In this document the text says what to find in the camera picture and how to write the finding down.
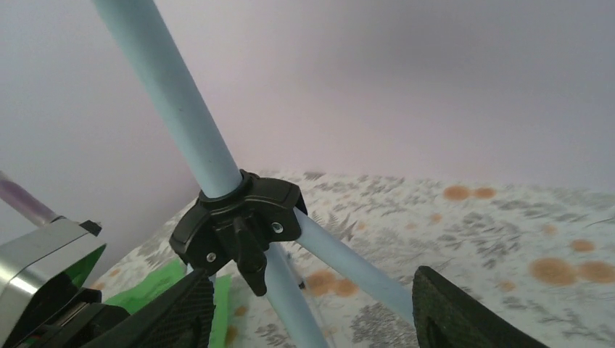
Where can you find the light blue music stand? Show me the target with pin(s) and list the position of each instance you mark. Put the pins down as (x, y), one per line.
(239, 216)

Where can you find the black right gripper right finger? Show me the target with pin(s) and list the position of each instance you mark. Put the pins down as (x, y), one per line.
(446, 316)

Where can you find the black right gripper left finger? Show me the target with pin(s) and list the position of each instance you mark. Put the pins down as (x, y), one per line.
(179, 317)

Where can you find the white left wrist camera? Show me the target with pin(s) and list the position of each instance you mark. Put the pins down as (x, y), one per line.
(41, 272)

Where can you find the floral patterned table mat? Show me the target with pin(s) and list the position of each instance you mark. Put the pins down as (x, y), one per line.
(541, 258)

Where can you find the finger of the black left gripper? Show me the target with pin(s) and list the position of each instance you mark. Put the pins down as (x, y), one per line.
(79, 322)

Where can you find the green sheet music page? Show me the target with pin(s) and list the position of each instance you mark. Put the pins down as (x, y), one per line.
(154, 284)
(222, 286)

